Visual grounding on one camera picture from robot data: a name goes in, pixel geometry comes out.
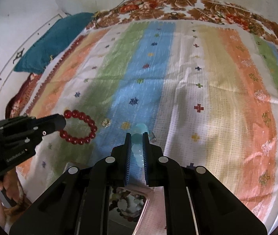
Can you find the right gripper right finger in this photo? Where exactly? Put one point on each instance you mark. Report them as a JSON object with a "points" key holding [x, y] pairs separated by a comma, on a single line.
{"points": [[146, 155]]}

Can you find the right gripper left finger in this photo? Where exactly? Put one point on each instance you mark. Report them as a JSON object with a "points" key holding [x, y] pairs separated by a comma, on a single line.
{"points": [[128, 146]]}

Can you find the pink jewelry box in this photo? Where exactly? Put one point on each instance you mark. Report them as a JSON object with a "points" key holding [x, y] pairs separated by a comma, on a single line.
{"points": [[137, 210]]}

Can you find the gold clear charm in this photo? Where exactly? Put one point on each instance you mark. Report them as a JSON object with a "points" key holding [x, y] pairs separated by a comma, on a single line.
{"points": [[106, 123]]}

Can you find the teal quilted pillow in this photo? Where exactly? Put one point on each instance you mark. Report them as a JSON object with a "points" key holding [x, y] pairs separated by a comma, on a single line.
{"points": [[52, 43]]}

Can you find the striped woven mat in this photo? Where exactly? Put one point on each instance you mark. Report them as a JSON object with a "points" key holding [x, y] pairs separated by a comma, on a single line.
{"points": [[208, 93]]}

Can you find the floral brown bedsheet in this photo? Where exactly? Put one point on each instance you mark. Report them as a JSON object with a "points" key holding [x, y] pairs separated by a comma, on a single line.
{"points": [[135, 10]]}

